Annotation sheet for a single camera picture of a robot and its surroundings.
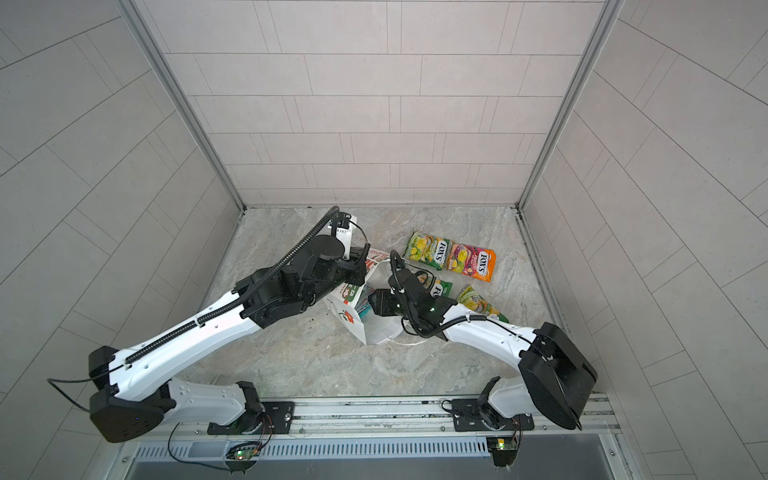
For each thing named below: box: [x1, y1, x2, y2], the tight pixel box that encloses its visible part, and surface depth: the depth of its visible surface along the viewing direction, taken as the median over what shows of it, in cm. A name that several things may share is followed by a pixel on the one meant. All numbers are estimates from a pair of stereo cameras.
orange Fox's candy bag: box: [447, 243, 496, 282], surface depth 99 cm
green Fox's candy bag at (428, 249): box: [404, 231, 450, 270], surface depth 103 cm
